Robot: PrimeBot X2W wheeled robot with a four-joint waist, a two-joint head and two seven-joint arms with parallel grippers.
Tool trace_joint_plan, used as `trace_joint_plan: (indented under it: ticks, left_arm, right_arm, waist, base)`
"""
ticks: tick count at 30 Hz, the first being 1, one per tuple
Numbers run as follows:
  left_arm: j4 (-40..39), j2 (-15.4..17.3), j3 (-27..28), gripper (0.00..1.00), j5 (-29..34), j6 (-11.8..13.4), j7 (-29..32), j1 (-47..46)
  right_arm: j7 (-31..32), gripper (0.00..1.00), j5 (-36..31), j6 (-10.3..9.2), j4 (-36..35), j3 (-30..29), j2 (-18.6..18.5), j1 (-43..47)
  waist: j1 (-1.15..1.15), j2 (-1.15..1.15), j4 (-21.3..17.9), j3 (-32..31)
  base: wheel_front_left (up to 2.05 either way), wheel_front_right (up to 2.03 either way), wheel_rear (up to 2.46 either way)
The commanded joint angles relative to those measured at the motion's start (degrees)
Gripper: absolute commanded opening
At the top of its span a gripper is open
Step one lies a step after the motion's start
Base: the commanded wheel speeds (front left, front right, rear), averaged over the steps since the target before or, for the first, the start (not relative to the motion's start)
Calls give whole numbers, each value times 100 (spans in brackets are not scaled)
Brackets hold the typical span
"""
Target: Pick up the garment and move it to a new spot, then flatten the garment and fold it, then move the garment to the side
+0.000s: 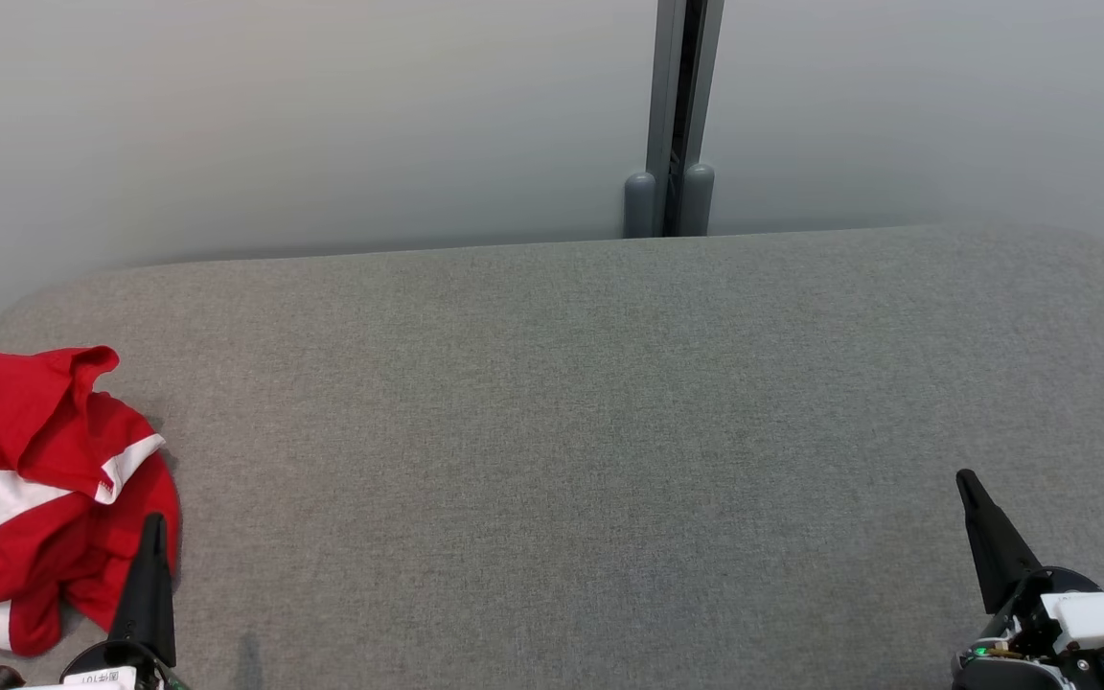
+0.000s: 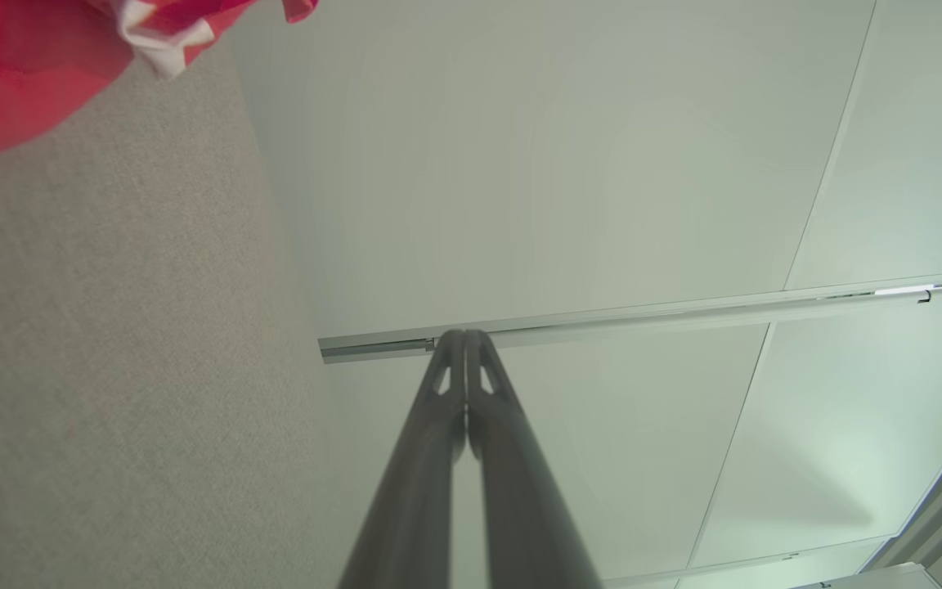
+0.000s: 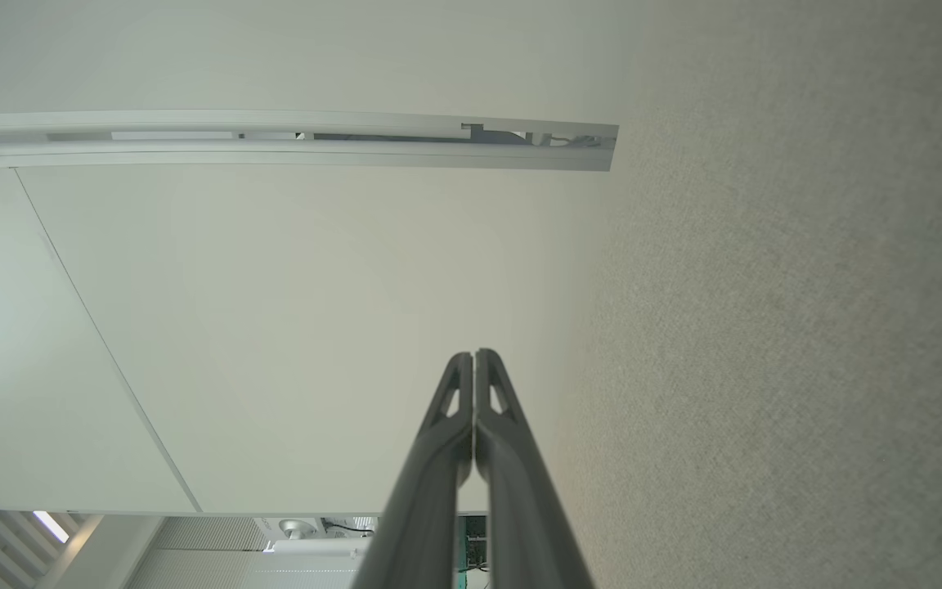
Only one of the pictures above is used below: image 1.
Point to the grey partition post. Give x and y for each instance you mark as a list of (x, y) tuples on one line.
[(662, 96)]

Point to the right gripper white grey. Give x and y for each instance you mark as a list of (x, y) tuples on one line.
[(1089, 623)]

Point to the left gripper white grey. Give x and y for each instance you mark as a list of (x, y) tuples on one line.
[(121, 671)]

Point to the grey rounded post foot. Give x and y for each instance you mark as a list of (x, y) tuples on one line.
[(698, 201), (639, 206)]

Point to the red basketball jersey white sleeves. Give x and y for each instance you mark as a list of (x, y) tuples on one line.
[(44, 565)]

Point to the grey fabric sofa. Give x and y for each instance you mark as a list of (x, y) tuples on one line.
[(552, 431)]

